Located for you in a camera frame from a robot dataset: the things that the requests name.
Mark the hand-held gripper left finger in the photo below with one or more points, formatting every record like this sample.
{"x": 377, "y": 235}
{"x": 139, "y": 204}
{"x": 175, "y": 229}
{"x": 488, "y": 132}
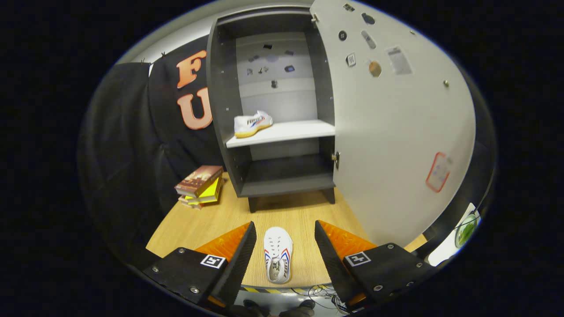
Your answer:
{"x": 238, "y": 264}

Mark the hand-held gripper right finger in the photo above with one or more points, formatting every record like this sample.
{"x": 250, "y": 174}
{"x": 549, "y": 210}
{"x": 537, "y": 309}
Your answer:
{"x": 332, "y": 264}

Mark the white canvas shoe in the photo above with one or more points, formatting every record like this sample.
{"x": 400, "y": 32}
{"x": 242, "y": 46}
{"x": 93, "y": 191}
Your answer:
{"x": 277, "y": 246}
{"x": 251, "y": 123}

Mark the beige shoe cabinet door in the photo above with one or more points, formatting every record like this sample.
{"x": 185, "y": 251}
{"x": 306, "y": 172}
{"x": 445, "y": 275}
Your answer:
{"x": 396, "y": 132}

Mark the dark grey shoe cabinet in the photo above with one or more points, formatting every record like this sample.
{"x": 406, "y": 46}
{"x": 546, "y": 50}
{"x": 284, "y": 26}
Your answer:
{"x": 224, "y": 110}

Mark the person's black shoe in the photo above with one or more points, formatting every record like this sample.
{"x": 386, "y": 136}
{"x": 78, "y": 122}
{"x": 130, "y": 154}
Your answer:
{"x": 251, "y": 309}
{"x": 299, "y": 309}

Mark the yellow black hazard tape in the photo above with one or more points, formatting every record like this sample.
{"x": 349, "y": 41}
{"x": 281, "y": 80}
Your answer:
{"x": 273, "y": 290}

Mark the thin reddish book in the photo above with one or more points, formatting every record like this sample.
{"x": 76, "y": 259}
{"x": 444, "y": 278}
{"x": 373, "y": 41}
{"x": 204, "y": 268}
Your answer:
{"x": 190, "y": 203}

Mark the yellow book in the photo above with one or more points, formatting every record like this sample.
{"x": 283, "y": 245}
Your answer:
{"x": 209, "y": 191}

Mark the white sheet with green print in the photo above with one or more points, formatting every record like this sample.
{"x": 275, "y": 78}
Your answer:
{"x": 445, "y": 251}

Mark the black backdrop cloth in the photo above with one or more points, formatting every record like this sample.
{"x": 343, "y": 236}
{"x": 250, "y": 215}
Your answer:
{"x": 128, "y": 154}

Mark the row of black cloth clips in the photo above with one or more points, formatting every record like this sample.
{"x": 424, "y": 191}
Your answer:
{"x": 163, "y": 54}

